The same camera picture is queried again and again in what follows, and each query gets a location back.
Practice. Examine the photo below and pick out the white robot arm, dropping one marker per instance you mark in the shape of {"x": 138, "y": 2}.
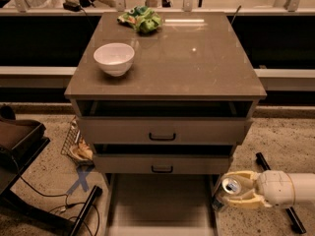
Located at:
{"x": 303, "y": 184}

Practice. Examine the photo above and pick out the black stand leg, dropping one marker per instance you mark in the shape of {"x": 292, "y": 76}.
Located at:
{"x": 296, "y": 224}
{"x": 80, "y": 219}

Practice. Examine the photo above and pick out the silver blue redbull can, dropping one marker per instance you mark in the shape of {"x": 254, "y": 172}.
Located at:
{"x": 229, "y": 187}

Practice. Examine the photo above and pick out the top drawer with black handle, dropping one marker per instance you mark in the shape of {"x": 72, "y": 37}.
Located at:
{"x": 164, "y": 131}

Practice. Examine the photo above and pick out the blue tape cross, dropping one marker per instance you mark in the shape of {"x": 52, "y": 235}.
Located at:
{"x": 82, "y": 172}

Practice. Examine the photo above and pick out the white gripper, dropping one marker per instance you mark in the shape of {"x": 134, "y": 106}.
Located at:
{"x": 276, "y": 188}

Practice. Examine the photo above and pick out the brown drawer cabinet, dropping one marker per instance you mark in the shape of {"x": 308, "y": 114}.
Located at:
{"x": 193, "y": 66}

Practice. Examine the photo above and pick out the black stand leg right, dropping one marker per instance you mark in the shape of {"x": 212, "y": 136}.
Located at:
{"x": 296, "y": 224}

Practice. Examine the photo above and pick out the drawer with black handle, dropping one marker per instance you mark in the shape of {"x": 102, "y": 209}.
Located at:
{"x": 161, "y": 164}
{"x": 164, "y": 131}

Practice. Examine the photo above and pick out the black stand leg left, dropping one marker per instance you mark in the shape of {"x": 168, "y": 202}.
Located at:
{"x": 80, "y": 219}

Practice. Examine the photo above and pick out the black power adapter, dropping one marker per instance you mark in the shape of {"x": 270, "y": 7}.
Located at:
{"x": 68, "y": 5}

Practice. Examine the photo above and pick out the crumpled green chip bag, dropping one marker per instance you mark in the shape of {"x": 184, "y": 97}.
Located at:
{"x": 141, "y": 19}

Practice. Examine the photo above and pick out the white ceramic bowl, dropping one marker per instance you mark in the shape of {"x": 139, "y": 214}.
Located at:
{"x": 114, "y": 59}

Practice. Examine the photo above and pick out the open bottom drawer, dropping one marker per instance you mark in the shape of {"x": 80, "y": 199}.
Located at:
{"x": 161, "y": 205}

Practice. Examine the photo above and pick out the metal railing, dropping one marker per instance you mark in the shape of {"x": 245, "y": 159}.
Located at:
{"x": 157, "y": 7}

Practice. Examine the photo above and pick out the wire basket with items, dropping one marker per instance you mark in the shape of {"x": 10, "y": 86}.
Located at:
{"x": 75, "y": 147}

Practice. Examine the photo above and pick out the middle drawer with black handle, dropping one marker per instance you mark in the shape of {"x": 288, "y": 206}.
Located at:
{"x": 161, "y": 164}

